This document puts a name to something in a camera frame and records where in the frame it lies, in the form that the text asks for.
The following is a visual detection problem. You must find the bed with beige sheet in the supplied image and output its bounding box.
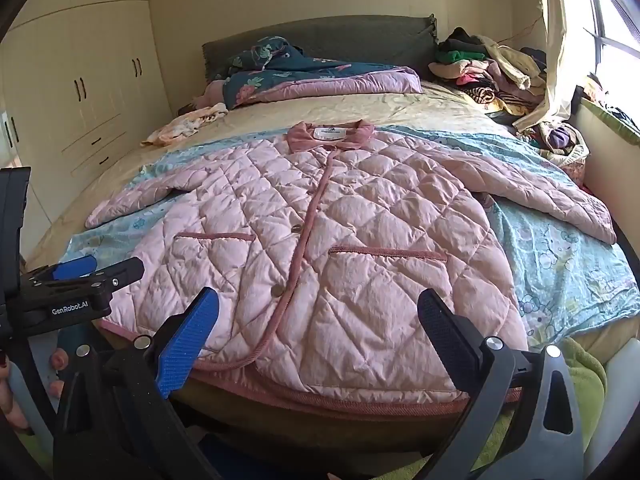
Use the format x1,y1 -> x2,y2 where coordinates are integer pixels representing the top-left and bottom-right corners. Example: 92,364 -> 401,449
22,77 -> 640,456

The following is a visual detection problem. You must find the pink quilted jacket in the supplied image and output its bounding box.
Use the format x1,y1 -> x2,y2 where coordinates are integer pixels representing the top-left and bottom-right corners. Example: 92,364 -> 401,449
85,120 -> 619,407

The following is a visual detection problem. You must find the pink cloth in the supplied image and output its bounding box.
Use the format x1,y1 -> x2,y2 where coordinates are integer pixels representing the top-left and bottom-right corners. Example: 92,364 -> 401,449
192,80 -> 227,111

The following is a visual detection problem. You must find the cream curtain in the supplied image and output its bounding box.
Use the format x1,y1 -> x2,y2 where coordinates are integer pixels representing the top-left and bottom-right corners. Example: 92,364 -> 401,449
510,0 -> 601,134

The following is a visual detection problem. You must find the purple and beige clothes heap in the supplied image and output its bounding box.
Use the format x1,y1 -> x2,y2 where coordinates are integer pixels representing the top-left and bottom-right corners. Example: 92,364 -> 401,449
515,119 -> 592,169

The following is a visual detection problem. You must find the cream floral cloth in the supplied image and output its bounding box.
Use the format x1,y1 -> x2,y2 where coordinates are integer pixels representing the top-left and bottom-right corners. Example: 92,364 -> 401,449
141,102 -> 230,149

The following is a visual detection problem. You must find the green towel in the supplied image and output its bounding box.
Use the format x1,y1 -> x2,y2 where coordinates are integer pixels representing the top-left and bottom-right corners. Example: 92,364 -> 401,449
385,336 -> 609,480

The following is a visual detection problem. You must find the blue cartoon printed blanket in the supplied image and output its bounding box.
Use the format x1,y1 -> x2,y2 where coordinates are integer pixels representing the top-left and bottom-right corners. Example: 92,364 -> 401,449
59,125 -> 640,352

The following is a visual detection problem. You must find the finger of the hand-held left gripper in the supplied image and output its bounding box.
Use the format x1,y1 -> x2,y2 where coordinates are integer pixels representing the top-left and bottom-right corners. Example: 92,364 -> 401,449
21,254 -> 99,288
65,257 -> 146,297

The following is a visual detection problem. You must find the green padded headboard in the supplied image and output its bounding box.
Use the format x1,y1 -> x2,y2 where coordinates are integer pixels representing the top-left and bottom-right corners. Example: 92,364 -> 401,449
201,14 -> 441,82

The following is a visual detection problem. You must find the person's left hand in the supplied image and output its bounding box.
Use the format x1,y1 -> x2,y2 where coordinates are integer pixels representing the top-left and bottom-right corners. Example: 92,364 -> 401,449
0,348 -> 70,433

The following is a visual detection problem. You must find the cream wardrobe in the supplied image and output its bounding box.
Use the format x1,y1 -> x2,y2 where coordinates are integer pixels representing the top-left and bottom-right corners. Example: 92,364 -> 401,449
0,0 -> 174,261

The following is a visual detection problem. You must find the green windowsill cushion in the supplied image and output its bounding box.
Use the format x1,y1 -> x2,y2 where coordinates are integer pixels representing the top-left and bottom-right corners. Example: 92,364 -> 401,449
575,74 -> 640,147

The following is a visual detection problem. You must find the dark floral quilt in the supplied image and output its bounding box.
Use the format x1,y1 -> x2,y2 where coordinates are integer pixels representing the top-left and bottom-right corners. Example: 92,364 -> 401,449
220,36 -> 424,110

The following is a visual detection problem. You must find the pile of mixed clothes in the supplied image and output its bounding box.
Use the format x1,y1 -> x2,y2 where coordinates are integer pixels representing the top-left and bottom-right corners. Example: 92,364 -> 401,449
427,26 -> 556,122

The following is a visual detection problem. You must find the window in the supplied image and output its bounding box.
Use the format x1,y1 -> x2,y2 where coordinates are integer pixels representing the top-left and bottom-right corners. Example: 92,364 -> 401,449
565,0 -> 640,111

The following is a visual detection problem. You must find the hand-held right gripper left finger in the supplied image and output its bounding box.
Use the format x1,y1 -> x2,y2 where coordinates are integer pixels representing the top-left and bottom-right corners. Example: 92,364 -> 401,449
52,287 -> 222,480

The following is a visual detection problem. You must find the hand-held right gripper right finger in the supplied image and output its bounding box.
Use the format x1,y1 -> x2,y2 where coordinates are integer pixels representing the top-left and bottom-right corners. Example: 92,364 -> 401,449
417,287 -> 587,480

